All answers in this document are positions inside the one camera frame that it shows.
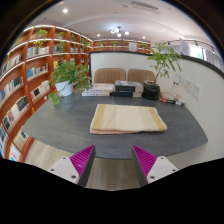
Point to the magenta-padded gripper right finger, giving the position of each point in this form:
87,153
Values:
158,168

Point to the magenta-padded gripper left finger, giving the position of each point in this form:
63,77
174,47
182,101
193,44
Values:
68,168

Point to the beige striped towel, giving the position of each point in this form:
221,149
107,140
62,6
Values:
126,118

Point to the red-spined book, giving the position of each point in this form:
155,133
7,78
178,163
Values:
168,101

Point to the tan cover book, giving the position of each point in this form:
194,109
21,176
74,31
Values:
173,97

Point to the small tree in black pot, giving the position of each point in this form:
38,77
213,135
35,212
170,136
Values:
151,90

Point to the white flat book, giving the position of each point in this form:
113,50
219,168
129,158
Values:
95,94

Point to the dark flat book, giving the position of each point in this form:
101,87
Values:
126,94

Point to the leafy plant in white pot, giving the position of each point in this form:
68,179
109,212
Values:
65,87

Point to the clear acrylic sign stand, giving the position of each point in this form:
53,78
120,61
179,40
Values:
176,83

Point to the white book with pale cover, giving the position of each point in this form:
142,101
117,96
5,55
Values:
101,87

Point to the tan upholstered chair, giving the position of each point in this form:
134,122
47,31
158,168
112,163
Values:
140,76
110,76

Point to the orange wooden bookshelf unit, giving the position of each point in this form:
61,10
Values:
20,83

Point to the white sheer curtain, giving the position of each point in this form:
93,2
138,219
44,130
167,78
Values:
210,56

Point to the white framed notice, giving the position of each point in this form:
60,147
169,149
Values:
133,46

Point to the white and purple hanging sign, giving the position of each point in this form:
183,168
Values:
184,46

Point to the multi-bulb ceiling lamp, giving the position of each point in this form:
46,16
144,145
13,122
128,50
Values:
118,31

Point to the ceiling air vent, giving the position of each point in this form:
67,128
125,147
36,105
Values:
145,6

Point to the white wall socket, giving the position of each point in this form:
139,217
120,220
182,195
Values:
188,85
196,91

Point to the black track light rail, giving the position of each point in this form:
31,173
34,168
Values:
196,42

